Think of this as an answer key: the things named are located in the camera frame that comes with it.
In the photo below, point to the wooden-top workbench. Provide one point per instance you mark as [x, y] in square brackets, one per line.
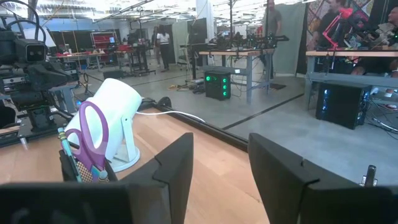
[236, 53]
[348, 53]

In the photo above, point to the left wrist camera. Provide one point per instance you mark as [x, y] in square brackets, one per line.
[31, 51]

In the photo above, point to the black mesh desk organizer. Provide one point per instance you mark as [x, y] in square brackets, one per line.
[63, 165]

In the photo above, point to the white cylindrical desk lamp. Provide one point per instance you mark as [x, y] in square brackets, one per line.
[118, 102]

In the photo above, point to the computer tower green lights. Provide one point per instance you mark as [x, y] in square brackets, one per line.
[217, 87]

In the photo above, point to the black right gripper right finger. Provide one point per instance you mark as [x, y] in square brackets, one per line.
[280, 186]

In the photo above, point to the computer tower blue lights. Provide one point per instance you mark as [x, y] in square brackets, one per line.
[342, 105]

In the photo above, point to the grey partition panel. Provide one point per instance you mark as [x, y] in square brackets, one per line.
[290, 56]

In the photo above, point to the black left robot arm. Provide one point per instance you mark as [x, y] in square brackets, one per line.
[40, 119]

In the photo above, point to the red storage rack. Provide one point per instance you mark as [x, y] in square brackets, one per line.
[104, 40]

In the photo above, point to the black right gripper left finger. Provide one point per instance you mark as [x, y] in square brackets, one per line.
[177, 174]

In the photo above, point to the black bench robot rig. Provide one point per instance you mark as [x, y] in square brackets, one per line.
[248, 42]

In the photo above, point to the teal pencil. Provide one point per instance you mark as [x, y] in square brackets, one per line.
[67, 146]

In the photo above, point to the person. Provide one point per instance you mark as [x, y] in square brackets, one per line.
[329, 21]
[274, 18]
[163, 46]
[385, 31]

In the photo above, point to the black monitor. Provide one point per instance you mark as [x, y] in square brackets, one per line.
[197, 31]

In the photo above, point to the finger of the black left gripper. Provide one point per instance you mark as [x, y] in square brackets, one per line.
[49, 74]

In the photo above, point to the black frame clamp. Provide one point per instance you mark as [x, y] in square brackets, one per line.
[164, 102]
[370, 174]

